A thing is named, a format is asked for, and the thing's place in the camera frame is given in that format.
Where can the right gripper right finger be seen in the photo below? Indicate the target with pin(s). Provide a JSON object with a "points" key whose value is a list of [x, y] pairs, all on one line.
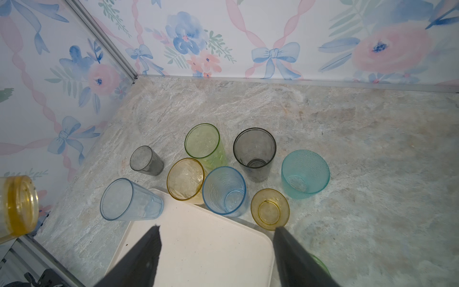
{"points": [[296, 267]]}

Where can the beige plastic tray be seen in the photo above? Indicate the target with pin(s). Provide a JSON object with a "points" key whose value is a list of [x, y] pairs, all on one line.
{"points": [[202, 249]]}

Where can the aluminium front rail frame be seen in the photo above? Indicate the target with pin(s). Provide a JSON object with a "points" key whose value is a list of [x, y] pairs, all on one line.
{"points": [[25, 263]]}

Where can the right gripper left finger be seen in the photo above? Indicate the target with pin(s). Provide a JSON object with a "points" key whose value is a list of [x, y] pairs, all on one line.
{"points": [[138, 267]]}

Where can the small grey plastic cup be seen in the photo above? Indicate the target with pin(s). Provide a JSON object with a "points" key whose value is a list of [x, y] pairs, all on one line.
{"points": [[145, 160]]}

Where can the small yellow plastic cup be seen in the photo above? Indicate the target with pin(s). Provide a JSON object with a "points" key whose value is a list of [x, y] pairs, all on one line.
{"points": [[270, 209]]}

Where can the light blue plastic cup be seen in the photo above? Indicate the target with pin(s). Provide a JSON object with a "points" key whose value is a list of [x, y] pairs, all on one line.
{"points": [[124, 200]]}

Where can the blue ribbed plastic cup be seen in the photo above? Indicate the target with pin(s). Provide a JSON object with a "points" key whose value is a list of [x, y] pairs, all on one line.
{"points": [[225, 192]]}

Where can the tall green plastic cup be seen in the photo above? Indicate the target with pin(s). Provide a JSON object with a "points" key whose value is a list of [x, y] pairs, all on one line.
{"points": [[204, 143]]}

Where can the teal plastic cup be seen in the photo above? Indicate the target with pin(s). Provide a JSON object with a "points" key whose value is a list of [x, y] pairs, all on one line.
{"points": [[304, 173]]}

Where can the tall orange plastic cup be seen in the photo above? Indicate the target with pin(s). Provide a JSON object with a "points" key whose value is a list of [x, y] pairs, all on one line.
{"points": [[19, 207]]}

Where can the small green plastic cup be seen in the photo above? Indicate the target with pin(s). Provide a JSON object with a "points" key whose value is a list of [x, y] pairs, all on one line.
{"points": [[321, 264]]}

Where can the tall grey plastic cup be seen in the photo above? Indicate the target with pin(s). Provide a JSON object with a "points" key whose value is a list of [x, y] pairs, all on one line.
{"points": [[255, 149]]}

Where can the tall yellow plastic cup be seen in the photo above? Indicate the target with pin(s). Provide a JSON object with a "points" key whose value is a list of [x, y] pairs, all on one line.
{"points": [[185, 181]]}

